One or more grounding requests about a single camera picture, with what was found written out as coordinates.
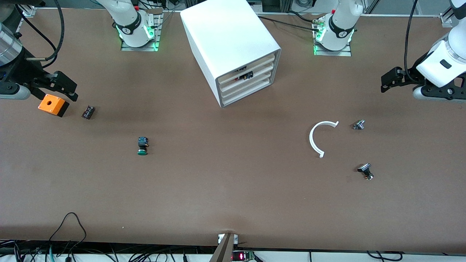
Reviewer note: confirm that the white drawer cabinet shell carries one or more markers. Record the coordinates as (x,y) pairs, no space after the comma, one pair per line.
(225,36)

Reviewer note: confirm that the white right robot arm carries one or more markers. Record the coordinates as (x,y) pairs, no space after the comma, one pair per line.
(127,16)

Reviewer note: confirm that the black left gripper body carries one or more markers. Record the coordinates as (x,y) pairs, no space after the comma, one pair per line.
(410,77)

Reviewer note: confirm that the device with red display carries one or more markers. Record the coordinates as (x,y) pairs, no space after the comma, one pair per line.
(240,257)

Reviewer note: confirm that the white curved plastic arc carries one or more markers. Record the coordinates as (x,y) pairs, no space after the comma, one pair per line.
(311,140)

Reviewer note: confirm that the orange box with hole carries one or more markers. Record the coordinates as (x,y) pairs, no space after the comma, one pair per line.
(51,103)

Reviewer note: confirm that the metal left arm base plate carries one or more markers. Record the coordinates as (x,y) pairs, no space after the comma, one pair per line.
(342,53)

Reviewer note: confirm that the small black terminal block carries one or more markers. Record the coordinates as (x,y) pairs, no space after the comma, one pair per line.
(88,112)

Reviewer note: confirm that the small silver switch part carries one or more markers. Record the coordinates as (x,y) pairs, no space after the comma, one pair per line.
(358,125)

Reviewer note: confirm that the white cabinet drawer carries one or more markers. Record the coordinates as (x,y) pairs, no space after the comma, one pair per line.
(262,70)
(262,63)
(262,86)
(262,78)

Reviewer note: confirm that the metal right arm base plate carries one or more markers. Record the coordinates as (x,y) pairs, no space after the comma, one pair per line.
(127,48)

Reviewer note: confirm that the green push button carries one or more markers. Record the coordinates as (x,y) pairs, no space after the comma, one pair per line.
(142,145)

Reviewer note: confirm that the black headed switch part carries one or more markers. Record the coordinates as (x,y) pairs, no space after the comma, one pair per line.
(364,168)

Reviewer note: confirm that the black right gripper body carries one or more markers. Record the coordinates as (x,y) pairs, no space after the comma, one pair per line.
(24,70)

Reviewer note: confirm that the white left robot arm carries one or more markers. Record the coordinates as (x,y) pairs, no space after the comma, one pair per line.
(342,22)

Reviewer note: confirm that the black red electrical component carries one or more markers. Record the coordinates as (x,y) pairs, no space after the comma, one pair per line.
(247,75)

